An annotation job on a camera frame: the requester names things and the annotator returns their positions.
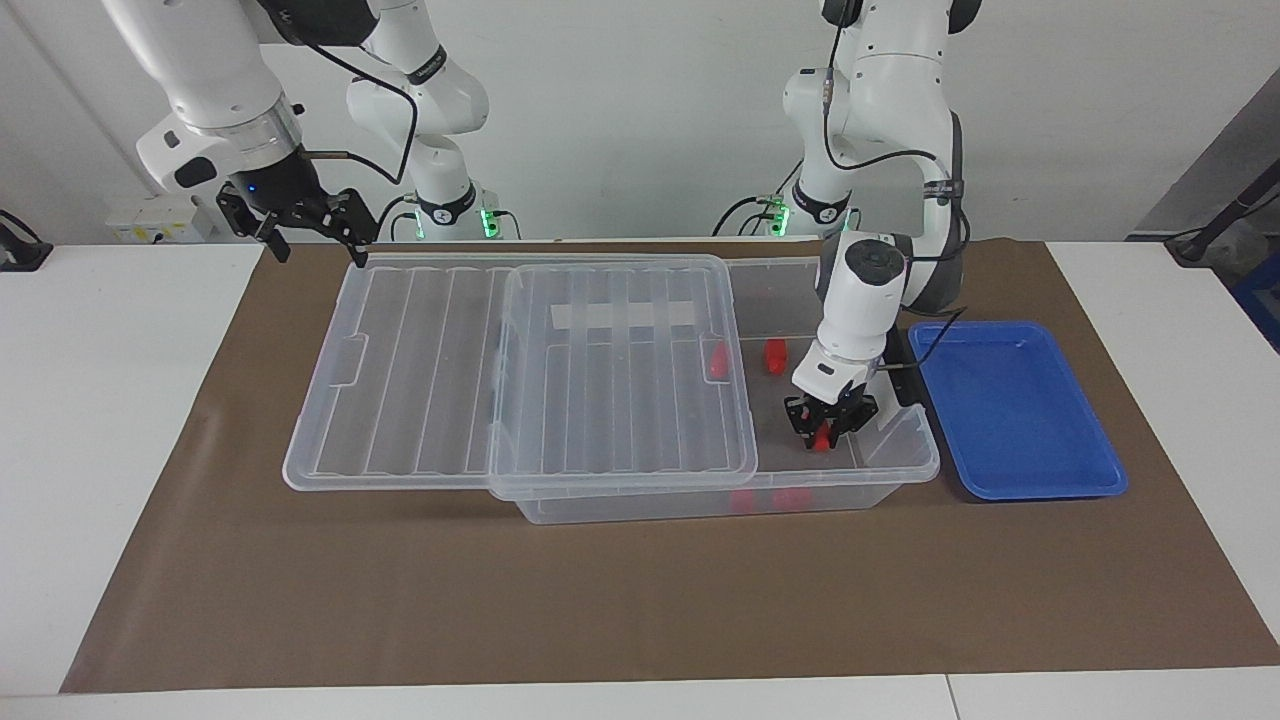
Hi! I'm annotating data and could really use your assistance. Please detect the clear plastic box lid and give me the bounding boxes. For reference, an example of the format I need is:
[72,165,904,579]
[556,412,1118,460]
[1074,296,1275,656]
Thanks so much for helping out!
[282,252,759,500]

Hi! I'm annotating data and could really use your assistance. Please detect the clear plastic storage box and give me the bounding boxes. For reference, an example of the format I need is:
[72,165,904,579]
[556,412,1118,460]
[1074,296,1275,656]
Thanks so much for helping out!
[488,255,942,527]

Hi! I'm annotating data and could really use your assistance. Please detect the black box latch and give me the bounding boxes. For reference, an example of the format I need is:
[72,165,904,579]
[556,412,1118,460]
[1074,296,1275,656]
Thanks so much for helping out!
[884,326,930,409]

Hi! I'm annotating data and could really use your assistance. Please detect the blue plastic tray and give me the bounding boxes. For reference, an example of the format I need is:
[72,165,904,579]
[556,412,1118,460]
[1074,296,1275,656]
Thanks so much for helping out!
[907,320,1130,502]

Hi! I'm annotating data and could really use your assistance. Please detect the white power strip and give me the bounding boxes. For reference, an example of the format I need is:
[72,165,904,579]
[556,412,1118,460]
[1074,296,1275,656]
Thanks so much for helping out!
[104,194,227,245]

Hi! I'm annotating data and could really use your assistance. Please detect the black clamp base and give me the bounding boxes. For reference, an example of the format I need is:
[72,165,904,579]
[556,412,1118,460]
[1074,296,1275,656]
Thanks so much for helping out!
[0,208,54,273]

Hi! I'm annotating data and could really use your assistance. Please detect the brown table mat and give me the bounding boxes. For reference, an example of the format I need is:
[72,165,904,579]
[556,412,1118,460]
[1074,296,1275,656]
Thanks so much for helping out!
[60,238,1280,695]

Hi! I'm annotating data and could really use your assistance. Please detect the black stand pole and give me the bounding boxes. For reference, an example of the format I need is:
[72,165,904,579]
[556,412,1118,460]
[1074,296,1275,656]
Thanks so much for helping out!
[1165,165,1280,267]

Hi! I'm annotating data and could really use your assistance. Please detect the blue crate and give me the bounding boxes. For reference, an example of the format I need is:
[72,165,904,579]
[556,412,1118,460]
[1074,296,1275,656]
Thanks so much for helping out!
[1230,248,1280,353]

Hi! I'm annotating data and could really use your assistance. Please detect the black right arm base cables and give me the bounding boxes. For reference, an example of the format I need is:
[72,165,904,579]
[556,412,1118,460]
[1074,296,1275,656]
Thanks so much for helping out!
[373,190,522,242]

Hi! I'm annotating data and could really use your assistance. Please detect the black arm base cables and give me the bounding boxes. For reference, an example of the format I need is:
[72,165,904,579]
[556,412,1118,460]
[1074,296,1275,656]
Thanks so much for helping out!
[373,190,522,242]
[711,158,863,240]

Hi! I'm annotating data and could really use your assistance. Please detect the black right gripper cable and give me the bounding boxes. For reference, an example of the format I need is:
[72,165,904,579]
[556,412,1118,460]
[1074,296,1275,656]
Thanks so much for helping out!
[255,0,420,187]

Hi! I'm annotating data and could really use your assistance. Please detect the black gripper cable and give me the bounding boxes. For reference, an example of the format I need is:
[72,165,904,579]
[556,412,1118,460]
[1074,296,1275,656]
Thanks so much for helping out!
[820,0,971,373]
[255,0,420,187]

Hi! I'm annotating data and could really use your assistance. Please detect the black left arm base cables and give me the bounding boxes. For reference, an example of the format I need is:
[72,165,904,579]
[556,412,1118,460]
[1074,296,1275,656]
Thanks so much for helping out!
[711,158,863,240]

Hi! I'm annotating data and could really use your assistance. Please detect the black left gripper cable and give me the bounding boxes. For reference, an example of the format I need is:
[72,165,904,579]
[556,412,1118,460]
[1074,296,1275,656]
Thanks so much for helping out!
[820,0,971,373]

